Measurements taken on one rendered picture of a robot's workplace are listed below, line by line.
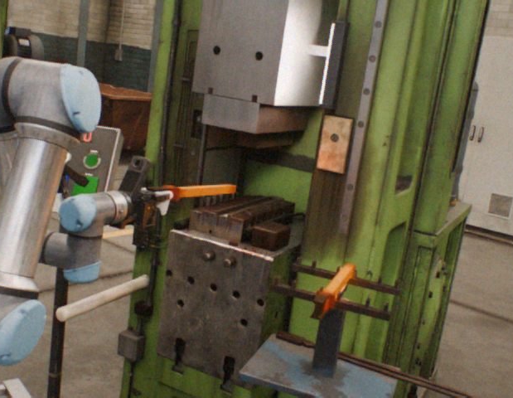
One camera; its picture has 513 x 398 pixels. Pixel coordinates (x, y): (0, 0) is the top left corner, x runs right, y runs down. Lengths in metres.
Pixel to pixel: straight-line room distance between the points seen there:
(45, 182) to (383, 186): 1.13
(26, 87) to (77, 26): 10.29
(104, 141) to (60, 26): 9.11
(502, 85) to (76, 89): 6.26
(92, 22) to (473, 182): 7.17
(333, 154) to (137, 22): 9.44
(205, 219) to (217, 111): 0.36
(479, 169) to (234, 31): 5.43
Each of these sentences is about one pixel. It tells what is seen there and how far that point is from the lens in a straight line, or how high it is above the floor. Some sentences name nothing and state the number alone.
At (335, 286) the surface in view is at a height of 0.95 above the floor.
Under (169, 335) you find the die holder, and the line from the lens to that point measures 2.21.
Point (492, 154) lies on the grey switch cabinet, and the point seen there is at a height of 0.89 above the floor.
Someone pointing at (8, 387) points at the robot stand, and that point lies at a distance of 1.44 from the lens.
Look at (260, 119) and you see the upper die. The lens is 1.99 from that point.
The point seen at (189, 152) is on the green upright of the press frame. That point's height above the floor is 1.14.
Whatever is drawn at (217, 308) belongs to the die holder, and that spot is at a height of 0.70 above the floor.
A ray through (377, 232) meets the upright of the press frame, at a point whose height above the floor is 1.02.
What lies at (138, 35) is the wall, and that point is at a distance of 11.25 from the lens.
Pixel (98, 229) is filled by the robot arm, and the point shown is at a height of 1.09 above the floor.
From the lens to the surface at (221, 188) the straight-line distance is 1.88.
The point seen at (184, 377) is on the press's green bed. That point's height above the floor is 0.42.
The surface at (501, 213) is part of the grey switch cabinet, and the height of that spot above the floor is 0.31.
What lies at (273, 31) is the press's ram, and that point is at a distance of 1.96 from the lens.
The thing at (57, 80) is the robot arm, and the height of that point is 1.41.
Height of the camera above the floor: 1.48
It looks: 12 degrees down
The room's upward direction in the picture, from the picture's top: 8 degrees clockwise
